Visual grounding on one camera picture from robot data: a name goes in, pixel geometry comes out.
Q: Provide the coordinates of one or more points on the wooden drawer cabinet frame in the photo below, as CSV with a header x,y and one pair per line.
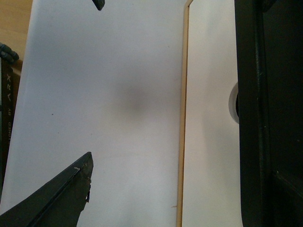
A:
x,y
183,104

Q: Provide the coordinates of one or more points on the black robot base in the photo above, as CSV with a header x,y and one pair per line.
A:
x,y
7,58

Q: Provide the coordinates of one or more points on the white lower drawer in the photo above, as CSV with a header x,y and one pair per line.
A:
x,y
211,180

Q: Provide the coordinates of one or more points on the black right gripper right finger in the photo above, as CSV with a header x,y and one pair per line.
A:
x,y
99,4

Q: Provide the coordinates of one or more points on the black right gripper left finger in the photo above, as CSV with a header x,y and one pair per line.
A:
x,y
58,203

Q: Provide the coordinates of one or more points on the black drawer handle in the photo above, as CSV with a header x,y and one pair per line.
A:
x,y
269,38

